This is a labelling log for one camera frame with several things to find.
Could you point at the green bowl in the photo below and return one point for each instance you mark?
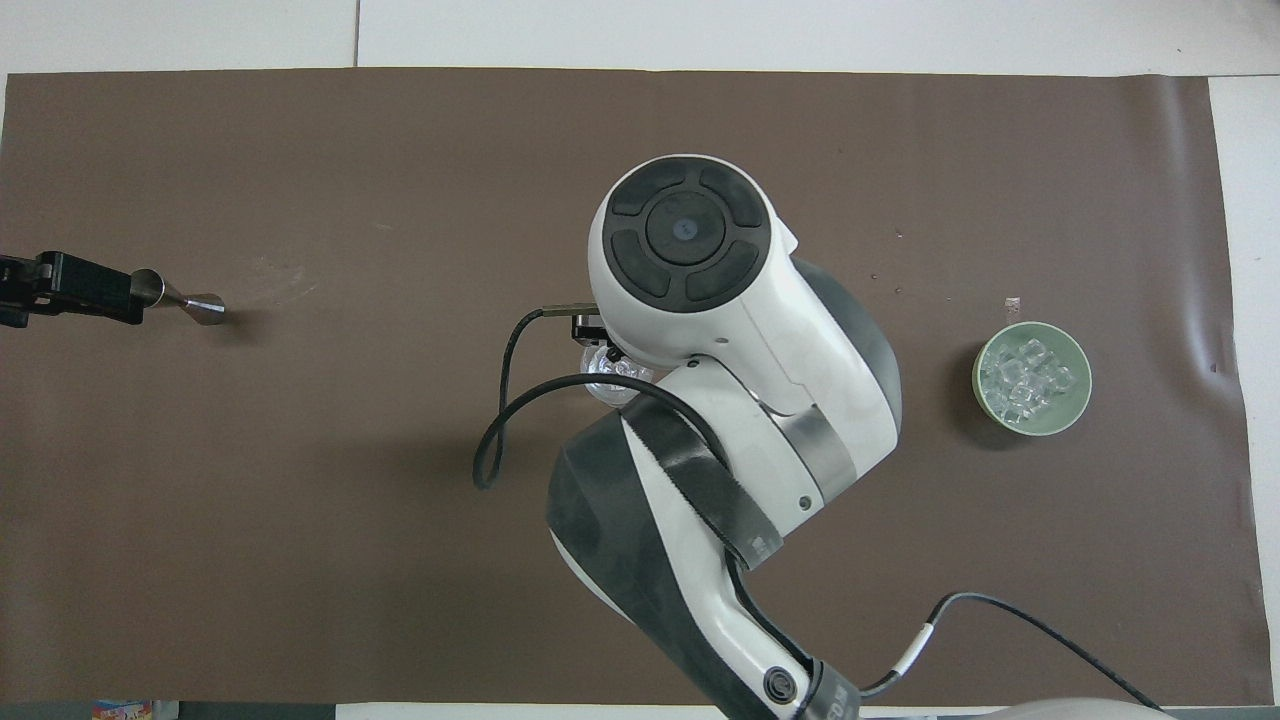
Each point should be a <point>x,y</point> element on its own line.
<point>1080,408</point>

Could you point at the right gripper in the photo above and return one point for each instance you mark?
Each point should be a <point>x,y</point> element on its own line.
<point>588,328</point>

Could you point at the steel double cone jigger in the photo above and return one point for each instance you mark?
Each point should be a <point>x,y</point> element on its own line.
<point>196,304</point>

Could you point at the clear drinking glass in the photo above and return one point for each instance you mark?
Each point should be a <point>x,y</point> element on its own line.
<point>612,382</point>

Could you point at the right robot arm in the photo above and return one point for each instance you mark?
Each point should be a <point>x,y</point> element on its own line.
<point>760,340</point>

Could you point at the clear ice cube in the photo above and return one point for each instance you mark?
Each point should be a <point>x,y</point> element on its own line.
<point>1003,402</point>
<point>1001,364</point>
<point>1031,394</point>
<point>1032,351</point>
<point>1060,378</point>

